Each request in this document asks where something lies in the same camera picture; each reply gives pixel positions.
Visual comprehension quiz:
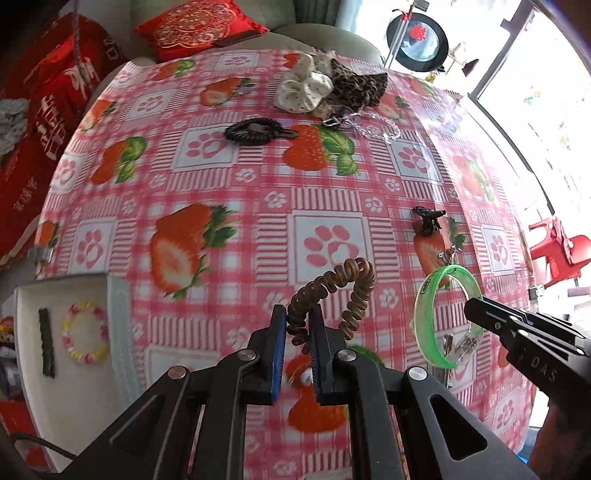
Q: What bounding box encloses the grey curtain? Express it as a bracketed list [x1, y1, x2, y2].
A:
[295, 0, 362, 27]

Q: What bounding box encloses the red embroidered cushion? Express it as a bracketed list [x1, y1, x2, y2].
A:
[134, 0, 269, 64]

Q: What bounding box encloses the black claw hair clip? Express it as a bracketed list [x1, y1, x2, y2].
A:
[412, 206, 448, 237]

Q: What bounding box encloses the brown spiral hair tie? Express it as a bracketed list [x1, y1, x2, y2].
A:
[286, 257, 377, 347]

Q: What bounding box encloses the leopard print scrunchie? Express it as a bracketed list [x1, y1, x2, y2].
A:
[323, 58, 389, 110]

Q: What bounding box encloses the person's right forearm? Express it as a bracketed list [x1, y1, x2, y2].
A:
[529, 397, 591, 480]

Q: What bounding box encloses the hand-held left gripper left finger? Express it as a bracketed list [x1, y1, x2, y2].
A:
[60, 304, 289, 480]

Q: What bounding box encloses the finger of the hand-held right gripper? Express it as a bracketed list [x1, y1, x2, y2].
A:
[464, 297, 580, 352]

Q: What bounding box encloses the grey-green sofa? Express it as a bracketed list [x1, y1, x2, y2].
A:
[129, 0, 384, 66]

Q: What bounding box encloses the red printed blanket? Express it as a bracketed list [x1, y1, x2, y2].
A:
[0, 13, 130, 269]

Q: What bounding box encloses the white jewelry tray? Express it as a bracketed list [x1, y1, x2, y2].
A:
[14, 272, 139, 445]

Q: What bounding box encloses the silver chain necklace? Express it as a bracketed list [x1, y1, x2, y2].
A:
[322, 108, 402, 145]

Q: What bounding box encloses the round black decorative plate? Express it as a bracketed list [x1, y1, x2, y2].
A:
[386, 8, 450, 73]

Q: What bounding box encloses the black spiral hair tie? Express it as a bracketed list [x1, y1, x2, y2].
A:
[224, 117, 280, 147]

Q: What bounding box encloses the black scalloped hair clip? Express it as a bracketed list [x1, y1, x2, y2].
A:
[38, 307, 57, 379]

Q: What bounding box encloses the black cable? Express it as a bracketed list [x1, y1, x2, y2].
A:
[9, 431, 77, 462]

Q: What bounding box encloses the silver star hair clip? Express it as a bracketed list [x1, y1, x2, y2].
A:
[441, 333, 482, 387]

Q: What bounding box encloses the white polka-dot scrunchie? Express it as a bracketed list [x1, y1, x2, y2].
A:
[276, 52, 334, 114]

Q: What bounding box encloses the strawberry print pink tablecloth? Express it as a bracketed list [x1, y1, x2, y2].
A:
[34, 48, 541, 480]

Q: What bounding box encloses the grey knitted cloth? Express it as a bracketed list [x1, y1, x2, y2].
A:
[0, 98, 29, 156]

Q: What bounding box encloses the green translucent bangle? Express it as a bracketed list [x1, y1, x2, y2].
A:
[413, 264, 485, 370]

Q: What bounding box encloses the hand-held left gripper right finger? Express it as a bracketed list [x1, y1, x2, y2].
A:
[308, 305, 541, 480]

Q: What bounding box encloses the pastel bead bracelet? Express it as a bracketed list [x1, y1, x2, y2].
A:
[61, 301, 110, 364]

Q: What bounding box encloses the red plastic chair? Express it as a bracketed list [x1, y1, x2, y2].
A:
[529, 217, 591, 289]

